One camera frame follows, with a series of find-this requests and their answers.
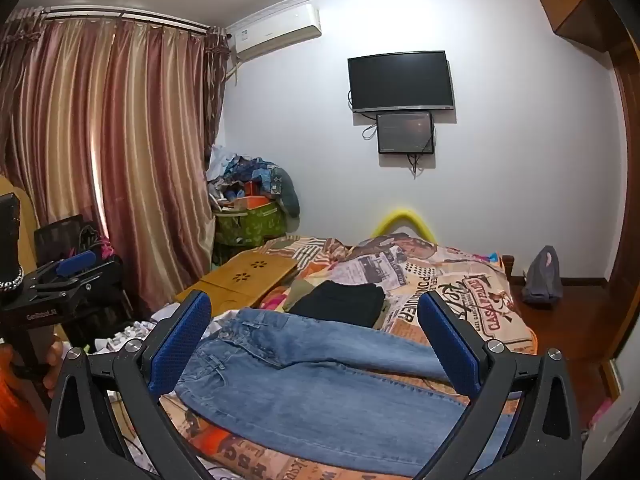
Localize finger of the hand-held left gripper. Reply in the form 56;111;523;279
35;260;124;307
32;250;99;288

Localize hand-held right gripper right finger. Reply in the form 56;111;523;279
410;290;583;480

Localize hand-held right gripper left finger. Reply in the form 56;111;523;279
44;290;213;480

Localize blue jeans pants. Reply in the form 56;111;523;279
172;306;516;476

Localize person's left forearm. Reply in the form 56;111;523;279
0;375;53;466

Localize black folded pants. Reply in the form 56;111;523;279
289;280;386;330

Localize person's left hand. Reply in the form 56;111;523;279
0;337;67;402

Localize pile of black clothes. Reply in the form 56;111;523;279
65;222;137;348

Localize black chair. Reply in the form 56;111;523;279
34;214;87;273

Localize printed blanket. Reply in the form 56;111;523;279
160;232;538;480

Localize tan cardboard sheet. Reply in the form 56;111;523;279
0;175;42;246

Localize wooden lap desk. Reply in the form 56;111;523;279
175;254;299;318

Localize grey plastic bag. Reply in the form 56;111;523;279
521;246;564;306

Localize pink striped curtain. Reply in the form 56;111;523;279
0;10;233;321

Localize green patterned box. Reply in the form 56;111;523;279
214;202;287;249

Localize yellow foam arch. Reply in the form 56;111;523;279
371;207;437;243

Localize orange box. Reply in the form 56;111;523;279
226;195;279;214

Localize grey-green pillow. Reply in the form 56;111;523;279
272;166;301;218

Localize white air conditioner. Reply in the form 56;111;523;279
226;4;322;59

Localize small black wall monitor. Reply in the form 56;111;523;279
376;111;435;155

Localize white curtain rail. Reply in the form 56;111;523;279
10;4;231;37

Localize wooden door frame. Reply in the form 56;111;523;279
602;35;640;361

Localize black wall television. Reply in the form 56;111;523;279
347;50;456;113

